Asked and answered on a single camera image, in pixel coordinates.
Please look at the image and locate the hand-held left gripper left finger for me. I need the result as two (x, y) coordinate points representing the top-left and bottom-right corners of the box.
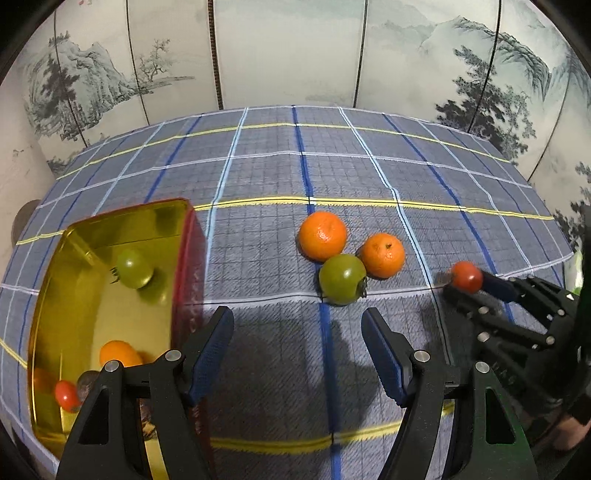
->
(55, 305), (235, 480)

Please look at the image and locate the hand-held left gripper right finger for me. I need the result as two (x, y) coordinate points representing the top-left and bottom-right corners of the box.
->
(361, 307), (539, 480)

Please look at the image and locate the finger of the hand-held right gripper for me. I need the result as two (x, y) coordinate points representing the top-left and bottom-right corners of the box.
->
(443, 286), (560, 352)
(482, 272), (578, 333)

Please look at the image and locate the small red tomato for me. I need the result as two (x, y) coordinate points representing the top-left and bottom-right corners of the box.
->
(450, 261), (484, 293)
(54, 380), (81, 413)

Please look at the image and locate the orange mandarin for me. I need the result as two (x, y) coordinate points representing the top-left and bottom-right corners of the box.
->
(297, 211), (348, 261)
(359, 233), (406, 279)
(99, 340), (144, 370)

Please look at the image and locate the green tomato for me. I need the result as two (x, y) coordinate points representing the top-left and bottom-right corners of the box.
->
(111, 249), (154, 290)
(318, 254), (368, 306)

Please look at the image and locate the red and gold tin box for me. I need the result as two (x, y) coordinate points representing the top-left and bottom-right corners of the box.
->
(28, 198), (218, 480)

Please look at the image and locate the person's right forearm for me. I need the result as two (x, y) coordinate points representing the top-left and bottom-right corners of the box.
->
(551, 411), (589, 450)

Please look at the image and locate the blue plaid tablecloth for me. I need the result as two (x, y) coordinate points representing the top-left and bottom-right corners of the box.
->
(0, 105), (575, 480)

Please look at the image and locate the grey round millstone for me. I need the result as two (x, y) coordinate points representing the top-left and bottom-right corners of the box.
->
(11, 199), (42, 241)

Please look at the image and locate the painted folding screen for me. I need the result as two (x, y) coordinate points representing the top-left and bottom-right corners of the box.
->
(14, 0), (591, 259)

